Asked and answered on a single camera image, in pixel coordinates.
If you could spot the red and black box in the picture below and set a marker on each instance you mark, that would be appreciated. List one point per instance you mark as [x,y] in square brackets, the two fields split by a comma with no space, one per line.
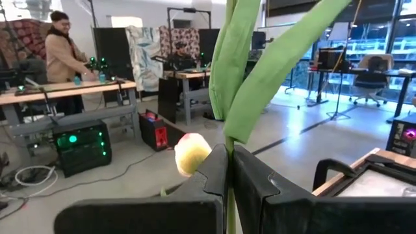
[154,133]

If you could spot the blue white patterned cloth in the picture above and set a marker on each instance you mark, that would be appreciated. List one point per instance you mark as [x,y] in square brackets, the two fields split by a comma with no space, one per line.
[143,55]

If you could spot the black computer with green lights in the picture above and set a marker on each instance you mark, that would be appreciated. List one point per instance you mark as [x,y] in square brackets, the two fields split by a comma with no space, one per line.
[81,152]

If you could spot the black aluminium table frame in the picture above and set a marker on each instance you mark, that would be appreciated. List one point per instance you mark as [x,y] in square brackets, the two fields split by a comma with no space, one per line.
[321,172]

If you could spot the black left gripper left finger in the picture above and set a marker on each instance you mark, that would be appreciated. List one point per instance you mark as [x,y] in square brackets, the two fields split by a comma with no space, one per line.
[162,217]

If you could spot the black desk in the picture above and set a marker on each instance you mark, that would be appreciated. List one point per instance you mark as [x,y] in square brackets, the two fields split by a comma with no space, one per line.
[406,73]

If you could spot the pink artificial tulip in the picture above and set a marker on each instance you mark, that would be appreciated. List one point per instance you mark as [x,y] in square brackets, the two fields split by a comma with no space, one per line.
[234,65]

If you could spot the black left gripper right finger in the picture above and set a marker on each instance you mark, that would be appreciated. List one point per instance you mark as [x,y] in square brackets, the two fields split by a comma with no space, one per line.
[292,217]

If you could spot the floral patterned cloth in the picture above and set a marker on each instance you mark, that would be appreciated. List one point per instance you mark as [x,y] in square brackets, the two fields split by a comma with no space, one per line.
[188,35]

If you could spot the black tripod stand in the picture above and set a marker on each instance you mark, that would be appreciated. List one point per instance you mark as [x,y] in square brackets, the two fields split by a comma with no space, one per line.
[339,97]

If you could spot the person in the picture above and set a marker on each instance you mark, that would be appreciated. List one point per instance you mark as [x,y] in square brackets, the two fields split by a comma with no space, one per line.
[61,55]
[182,58]

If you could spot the black metal frame stand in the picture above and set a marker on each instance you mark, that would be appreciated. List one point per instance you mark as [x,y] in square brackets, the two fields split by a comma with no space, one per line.
[188,9]

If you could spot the red mandala patterned cloth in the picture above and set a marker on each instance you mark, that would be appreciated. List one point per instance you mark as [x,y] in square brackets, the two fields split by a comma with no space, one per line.
[29,35]

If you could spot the black computer with pink light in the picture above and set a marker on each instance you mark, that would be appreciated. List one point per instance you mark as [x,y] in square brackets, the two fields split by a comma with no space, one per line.
[399,136]

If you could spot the black partition panel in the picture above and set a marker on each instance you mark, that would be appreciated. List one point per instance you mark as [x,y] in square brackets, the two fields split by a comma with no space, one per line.
[112,48]
[208,42]

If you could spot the wooden desk with grey legs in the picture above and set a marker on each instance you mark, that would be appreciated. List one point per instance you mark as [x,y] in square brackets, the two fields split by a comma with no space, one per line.
[65,89]
[188,97]

